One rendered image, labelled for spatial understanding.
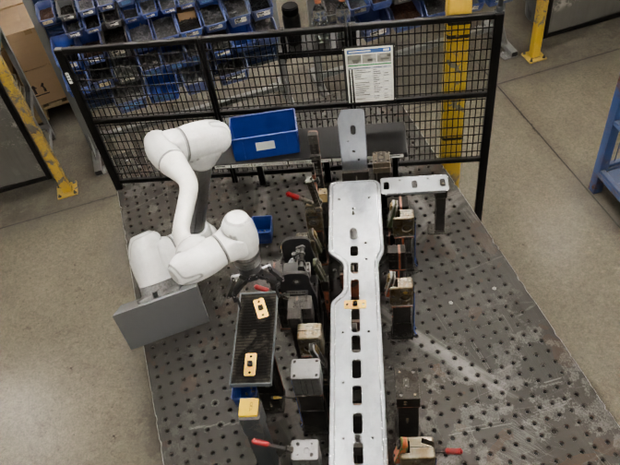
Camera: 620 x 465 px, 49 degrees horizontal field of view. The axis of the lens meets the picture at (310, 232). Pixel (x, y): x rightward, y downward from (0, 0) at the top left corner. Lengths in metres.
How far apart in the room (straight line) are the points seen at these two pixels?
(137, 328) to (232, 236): 0.99
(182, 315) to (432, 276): 1.09
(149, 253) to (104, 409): 1.15
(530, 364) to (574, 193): 1.84
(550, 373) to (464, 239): 0.74
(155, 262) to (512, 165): 2.53
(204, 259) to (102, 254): 2.43
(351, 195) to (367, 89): 0.50
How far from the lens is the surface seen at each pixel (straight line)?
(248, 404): 2.24
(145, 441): 3.63
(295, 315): 2.46
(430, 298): 2.97
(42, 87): 5.51
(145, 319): 2.91
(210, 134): 2.54
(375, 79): 3.11
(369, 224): 2.84
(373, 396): 2.39
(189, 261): 2.05
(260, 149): 3.12
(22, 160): 4.81
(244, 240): 2.07
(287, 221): 3.30
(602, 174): 4.34
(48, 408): 3.93
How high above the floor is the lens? 3.10
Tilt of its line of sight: 48 degrees down
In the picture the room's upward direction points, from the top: 9 degrees counter-clockwise
